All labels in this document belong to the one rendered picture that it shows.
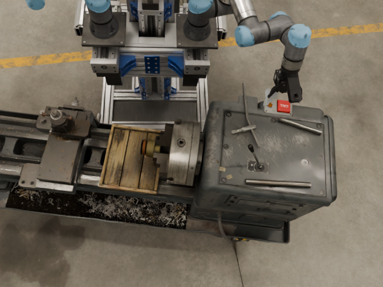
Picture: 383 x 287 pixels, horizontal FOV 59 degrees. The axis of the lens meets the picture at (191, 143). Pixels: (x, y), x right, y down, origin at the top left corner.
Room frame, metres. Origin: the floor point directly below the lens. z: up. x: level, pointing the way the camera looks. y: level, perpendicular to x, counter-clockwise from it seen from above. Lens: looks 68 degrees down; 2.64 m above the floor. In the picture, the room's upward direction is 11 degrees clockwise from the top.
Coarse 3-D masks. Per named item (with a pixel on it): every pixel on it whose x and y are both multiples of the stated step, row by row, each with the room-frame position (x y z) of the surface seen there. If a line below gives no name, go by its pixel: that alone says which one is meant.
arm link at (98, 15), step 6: (84, 0) 1.13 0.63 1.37; (90, 0) 1.12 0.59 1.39; (96, 0) 1.13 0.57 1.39; (102, 0) 1.14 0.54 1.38; (108, 0) 1.15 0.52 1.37; (90, 6) 1.10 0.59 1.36; (96, 6) 1.10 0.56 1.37; (102, 6) 1.11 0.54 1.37; (108, 6) 1.14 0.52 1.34; (90, 12) 1.11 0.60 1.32; (96, 12) 1.10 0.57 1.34; (102, 12) 1.11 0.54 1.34; (108, 12) 1.13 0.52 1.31; (96, 18) 1.10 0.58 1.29; (102, 18) 1.11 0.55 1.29; (108, 18) 1.13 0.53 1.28
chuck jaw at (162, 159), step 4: (156, 156) 0.52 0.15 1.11; (160, 156) 0.53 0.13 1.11; (164, 156) 0.53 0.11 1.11; (168, 156) 0.54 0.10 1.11; (156, 160) 0.51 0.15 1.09; (160, 160) 0.51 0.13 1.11; (164, 160) 0.51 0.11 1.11; (168, 160) 0.52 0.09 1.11; (156, 164) 0.49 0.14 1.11; (160, 164) 0.49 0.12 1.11; (164, 164) 0.49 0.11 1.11; (160, 168) 0.47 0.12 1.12; (164, 168) 0.47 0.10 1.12; (160, 172) 0.45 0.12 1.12; (164, 172) 0.45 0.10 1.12; (160, 176) 0.44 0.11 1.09; (164, 176) 0.44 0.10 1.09; (172, 180) 0.43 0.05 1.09
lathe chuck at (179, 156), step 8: (176, 120) 0.69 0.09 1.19; (184, 120) 0.71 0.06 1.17; (176, 128) 0.63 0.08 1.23; (184, 128) 0.64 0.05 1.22; (192, 128) 0.65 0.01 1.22; (176, 136) 0.59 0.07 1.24; (184, 136) 0.60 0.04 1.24; (176, 144) 0.55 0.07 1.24; (176, 152) 0.52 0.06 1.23; (184, 152) 0.53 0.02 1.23; (176, 160) 0.49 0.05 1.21; (184, 160) 0.50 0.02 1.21; (168, 168) 0.46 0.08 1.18; (176, 168) 0.46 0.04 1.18; (184, 168) 0.47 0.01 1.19; (168, 176) 0.43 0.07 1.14; (176, 176) 0.44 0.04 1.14; (184, 176) 0.44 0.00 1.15; (184, 184) 0.43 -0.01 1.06
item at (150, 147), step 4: (144, 140) 0.59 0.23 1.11; (148, 140) 0.59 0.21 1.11; (152, 140) 0.60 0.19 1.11; (144, 144) 0.57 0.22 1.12; (148, 144) 0.57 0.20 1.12; (152, 144) 0.58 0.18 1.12; (144, 148) 0.55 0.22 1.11; (148, 148) 0.55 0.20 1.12; (152, 148) 0.56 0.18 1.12; (156, 148) 0.56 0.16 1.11; (160, 148) 0.59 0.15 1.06; (140, 152) 0.53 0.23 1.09; (144, 152) 0.54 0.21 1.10; (148, 152) 0.54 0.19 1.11; (152, 152) 0.54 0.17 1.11; (156, 152) 0.55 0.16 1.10; (148, 156) 0.53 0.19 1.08; (152, 156) 0.53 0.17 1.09
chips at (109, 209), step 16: (16, 192) 0.31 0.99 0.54; (32, 192) 0.33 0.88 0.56; (48, 192) 0.35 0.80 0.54; (80, 192) 0.39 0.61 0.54; (96, 192) 0.41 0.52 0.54; (32, 208) 0.24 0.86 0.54; (48, 208) 0.26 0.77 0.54; (64, 208) 0.28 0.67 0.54; (80, 208) 0.30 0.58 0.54; (96, 208) 0.31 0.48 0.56; (112, 208) 0.33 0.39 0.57; (128, 208) 0.35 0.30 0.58; (144, 208) 0.37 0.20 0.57; (160, 208) 0.38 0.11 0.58; (176, 208) 0.40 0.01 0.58; (160, 224) 0.29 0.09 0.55; (176, 224) 0.31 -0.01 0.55
